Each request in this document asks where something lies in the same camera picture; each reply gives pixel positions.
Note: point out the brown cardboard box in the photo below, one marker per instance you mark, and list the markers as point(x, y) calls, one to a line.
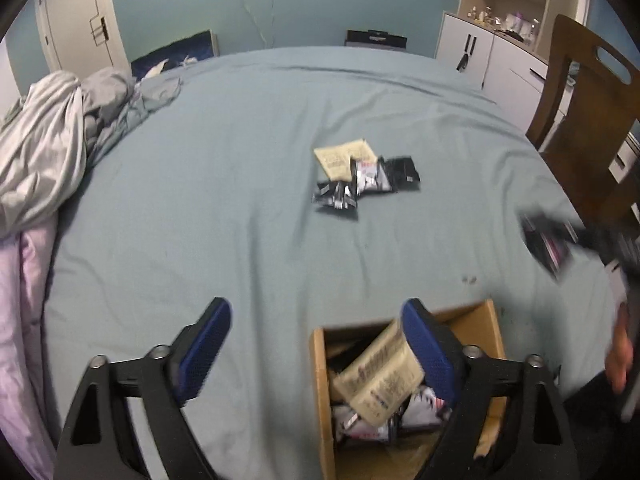
point(350, 448)

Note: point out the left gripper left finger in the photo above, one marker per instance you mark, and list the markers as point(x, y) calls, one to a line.
point(98, 440)

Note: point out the lilac duvet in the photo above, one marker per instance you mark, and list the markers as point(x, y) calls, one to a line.
point(25, 264)

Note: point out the person's right hand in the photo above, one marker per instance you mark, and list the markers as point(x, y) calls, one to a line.
point(618, 361)

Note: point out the black white packet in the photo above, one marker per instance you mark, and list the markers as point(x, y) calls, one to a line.
point(371, 177)

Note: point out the black box behind bed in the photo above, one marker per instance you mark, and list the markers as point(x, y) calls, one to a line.
point(375, 39)

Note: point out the large beige snack packet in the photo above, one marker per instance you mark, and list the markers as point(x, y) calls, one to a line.
point(381, 378)

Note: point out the dark blue framed picture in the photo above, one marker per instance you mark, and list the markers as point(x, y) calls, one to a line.
point(182, 52)

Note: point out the grey crumpled blanket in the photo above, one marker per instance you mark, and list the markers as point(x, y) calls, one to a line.
point(62, 127)

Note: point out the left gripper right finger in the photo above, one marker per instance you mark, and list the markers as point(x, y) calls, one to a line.
point(534, 440)

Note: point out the small beige snack packet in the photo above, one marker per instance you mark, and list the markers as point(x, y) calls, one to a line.
point(335, 160)

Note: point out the white cabinet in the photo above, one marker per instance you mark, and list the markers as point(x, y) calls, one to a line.
point(503, 46)

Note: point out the white door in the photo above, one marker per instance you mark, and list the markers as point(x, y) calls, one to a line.
point(80, 36)

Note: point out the black snack packet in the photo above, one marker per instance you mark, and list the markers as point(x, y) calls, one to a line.
point(548, 240)
point(337, 197)

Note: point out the brown wooden chair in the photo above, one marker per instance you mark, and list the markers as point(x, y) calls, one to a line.
point(589, 103)

